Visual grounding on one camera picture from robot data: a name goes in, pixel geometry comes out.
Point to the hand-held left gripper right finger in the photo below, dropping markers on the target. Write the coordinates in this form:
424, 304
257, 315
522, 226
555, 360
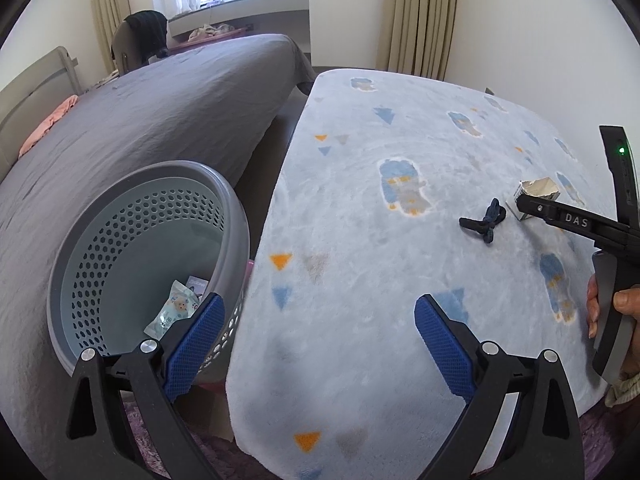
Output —
442, 345

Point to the bed with grey sheet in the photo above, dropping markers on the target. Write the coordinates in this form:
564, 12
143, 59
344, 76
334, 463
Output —
150, 120

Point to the grey perforated plastic basket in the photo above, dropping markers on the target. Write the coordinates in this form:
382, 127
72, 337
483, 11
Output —
150, 240

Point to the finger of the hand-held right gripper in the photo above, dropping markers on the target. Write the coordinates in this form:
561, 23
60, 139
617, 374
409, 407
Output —
534, 206

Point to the person's right hand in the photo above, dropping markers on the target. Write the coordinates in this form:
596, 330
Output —
627, 302

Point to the beige curtain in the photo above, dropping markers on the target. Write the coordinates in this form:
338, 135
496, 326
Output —
420, 15
110, 10

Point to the grey bed headboard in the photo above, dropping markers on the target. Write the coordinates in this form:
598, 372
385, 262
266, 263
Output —
35, 90

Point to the beige clothes pile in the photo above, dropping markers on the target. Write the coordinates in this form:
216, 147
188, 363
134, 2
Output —
210, 32

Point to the pink cloth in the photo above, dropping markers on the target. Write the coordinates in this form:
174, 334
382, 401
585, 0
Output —
47, 125

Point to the light blue wet wipes packet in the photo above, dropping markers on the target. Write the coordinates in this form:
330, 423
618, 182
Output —
172, 310

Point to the small white carton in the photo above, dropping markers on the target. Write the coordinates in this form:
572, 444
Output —
537, 191

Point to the purple fluffy rug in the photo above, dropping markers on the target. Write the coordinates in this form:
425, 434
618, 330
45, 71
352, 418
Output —
210, 460

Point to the black garment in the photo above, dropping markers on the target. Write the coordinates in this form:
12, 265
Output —
147, 32

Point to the light blue printed blanket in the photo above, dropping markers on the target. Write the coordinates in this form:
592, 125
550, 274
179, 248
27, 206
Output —
400, 170

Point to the purple cardboard box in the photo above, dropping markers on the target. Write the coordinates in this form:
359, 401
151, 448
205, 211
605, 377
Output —
197, 285

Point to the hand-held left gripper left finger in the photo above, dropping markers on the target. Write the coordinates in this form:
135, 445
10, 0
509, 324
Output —
197, 345

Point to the pink storage box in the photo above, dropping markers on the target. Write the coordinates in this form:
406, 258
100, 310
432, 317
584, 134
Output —
210, 42

